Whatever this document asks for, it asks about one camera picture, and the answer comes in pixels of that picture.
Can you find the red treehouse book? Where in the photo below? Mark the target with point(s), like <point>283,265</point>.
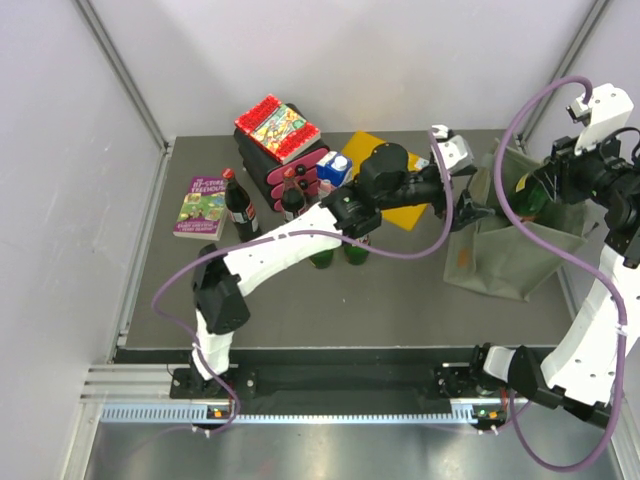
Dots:
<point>278,129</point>

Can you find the aluminium frame post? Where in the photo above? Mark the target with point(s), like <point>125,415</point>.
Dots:
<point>101,36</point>
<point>570,54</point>

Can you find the aluminium front rail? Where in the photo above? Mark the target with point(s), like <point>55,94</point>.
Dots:
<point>127,383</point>

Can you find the green perrier bottle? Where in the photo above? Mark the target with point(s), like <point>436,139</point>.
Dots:
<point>323,259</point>
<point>355,254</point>
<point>529,197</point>

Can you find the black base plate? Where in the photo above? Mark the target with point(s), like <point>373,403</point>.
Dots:
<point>353,381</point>

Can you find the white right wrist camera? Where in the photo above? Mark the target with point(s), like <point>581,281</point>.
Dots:
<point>607,110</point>

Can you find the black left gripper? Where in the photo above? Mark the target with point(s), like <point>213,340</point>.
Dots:
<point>467,212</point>

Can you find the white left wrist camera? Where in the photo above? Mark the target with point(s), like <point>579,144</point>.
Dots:
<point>455,151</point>

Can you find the aluminium frame post left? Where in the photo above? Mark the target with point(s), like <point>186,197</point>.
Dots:
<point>101,36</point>

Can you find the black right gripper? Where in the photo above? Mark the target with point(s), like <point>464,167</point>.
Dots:
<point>560,181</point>

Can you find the purple treehouse book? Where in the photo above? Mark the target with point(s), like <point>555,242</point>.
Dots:
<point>203,212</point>

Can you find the green canvas bag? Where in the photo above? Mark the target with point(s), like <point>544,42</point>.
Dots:
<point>494,258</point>

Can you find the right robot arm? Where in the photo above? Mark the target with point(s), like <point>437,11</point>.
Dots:
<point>579,374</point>

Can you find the grape juice carton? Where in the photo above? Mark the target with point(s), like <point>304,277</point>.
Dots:
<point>332,171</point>

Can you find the aluminium frame post right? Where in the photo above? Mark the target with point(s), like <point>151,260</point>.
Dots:
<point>570,54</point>

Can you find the yellow plastic folder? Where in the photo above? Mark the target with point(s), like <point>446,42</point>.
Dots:
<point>358,148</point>

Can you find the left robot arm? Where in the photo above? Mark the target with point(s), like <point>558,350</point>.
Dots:
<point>225,277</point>

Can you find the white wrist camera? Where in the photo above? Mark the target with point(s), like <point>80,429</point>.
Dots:
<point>455,151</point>
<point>607,110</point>

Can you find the cola bottle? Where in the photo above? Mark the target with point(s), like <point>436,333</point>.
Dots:
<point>240,208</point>
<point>293,199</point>

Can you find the black pink drawer unit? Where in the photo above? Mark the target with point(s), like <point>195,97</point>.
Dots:
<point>267,173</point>

